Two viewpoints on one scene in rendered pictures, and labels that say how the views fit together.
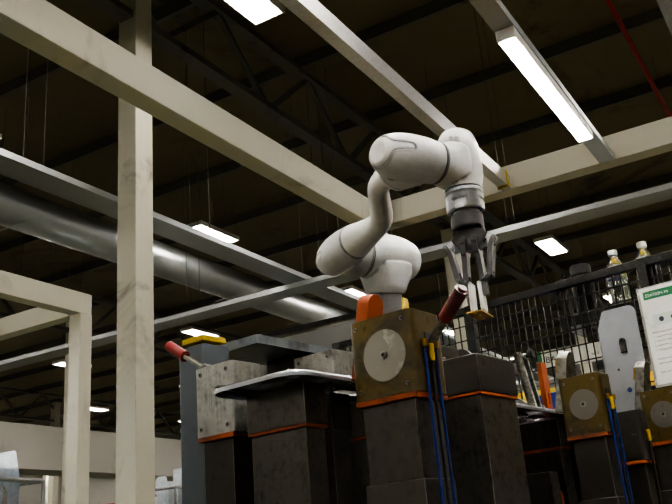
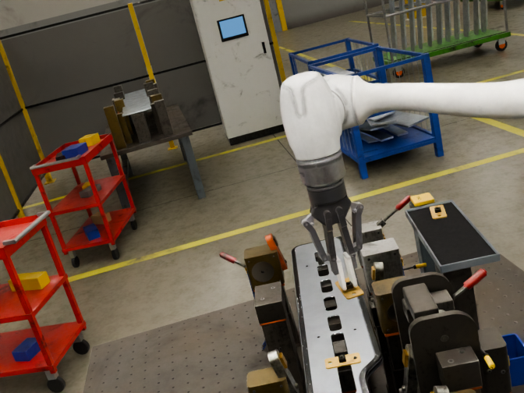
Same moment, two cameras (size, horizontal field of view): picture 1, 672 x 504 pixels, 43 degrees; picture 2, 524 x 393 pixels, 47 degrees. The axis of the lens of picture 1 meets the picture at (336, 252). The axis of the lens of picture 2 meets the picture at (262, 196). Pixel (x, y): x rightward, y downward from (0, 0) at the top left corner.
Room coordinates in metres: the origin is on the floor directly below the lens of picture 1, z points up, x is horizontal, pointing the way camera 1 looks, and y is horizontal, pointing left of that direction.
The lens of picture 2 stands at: (2.74, -1.05, 1.86)
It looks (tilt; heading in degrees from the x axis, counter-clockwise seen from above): 19 degrees down; 146
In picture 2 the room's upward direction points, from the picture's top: 14 degrees counter-clockwise
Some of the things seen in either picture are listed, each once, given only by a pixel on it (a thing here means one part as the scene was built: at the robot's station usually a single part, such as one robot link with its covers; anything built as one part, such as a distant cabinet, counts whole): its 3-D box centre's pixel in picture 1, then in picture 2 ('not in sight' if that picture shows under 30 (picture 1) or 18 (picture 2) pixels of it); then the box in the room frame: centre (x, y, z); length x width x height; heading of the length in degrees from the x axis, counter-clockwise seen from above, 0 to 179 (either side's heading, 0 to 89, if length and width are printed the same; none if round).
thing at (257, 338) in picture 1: (295, 356); (447, 232); (1.82, 0.11, 1.16); 0.37 x 0.14 x 0.02; 141
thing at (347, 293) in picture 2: (479, 313); (348, 286); (1.88, -0.31, 1.24); 0.08 x 0.04 x 0.01; 153
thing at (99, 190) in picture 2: not in sight; (89, 198); (-2.28, 0.59, 0.49); 0.81 x 0.46 x 0.97; 138
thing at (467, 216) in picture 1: (469, 232); (329, 201); (1.87, -0.31, 1.43); 0.08 x 0.07 x 0.09; 63
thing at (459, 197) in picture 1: (465, 203); (321, 167); (1.87, -0.31, 1.50); 0.09 x 0.09 x 0.06
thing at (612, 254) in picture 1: (617, 279); not in sight; (2.72, -0.91, 1.53); 0.07 x 0.07 x 0.20
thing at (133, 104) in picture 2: not in sight; (147, 137); (-3.36, 1.79, 0.57); 1.86 x 0.90 x 1.14; 153
